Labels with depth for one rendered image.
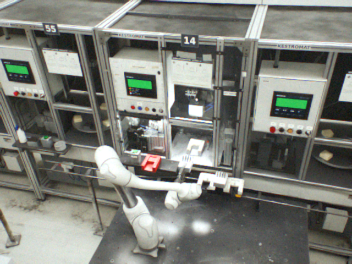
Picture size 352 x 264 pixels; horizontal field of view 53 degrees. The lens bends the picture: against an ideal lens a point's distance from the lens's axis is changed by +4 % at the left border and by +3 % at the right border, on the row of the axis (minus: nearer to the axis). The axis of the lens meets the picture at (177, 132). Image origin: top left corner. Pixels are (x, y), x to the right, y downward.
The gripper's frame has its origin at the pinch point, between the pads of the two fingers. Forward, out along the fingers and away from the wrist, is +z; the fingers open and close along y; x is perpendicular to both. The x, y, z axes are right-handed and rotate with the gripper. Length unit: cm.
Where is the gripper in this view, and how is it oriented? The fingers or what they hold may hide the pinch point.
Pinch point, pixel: (184, 168)
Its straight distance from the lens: 273.8
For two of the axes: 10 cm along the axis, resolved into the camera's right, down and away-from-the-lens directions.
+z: 2.7, -5.9, 7.6
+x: -9.6, -1.4, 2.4
